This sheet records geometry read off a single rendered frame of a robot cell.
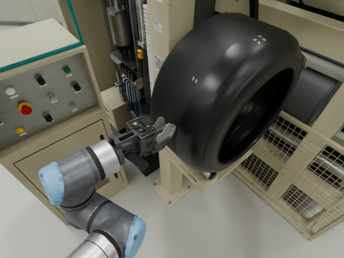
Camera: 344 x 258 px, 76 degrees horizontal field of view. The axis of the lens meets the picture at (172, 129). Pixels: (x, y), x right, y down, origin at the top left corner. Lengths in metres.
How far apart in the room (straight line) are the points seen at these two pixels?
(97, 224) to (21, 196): 1.75
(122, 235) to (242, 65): 0.50
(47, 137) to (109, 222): 0.79
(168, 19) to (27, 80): 0.64
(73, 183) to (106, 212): 0.11
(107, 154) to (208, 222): 1.42
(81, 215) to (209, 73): 0.48
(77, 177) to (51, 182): 0.05
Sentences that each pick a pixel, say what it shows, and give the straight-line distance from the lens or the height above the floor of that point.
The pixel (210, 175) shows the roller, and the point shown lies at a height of 0.92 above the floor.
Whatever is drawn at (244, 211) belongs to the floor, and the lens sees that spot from 1.96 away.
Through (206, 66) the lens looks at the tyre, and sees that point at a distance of 0.64.
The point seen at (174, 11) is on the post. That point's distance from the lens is 0.87.
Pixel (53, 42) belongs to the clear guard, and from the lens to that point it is 1.07.
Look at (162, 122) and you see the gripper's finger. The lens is 0.66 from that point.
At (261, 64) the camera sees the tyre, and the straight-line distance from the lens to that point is 0.65.
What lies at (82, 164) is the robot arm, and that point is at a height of 1.33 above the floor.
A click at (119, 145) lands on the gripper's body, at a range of 0.55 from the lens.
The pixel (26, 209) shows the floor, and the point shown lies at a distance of 2.22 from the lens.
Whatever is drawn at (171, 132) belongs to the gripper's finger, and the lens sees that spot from 0.65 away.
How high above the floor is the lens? 1.75
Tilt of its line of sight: 48 degrees down
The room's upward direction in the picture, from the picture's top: straight up
